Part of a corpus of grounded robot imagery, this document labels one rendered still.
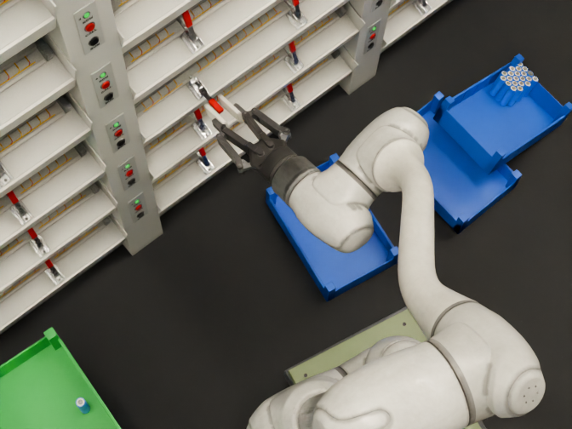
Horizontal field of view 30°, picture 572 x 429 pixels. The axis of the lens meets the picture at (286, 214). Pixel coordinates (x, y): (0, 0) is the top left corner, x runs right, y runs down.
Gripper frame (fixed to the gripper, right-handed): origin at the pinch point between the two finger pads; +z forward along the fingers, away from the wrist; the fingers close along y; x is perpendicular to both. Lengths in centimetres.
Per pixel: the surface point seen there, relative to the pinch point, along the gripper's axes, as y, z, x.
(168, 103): -6.5, 10.1, 0.0
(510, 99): 74, -11, -52
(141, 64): -10.5, 6.3, 18.7
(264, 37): 18.5, 9.8, -0.1
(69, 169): -30.8, 10.7, 0.3
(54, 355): -55, -11, -17
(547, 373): 33, -64, -71
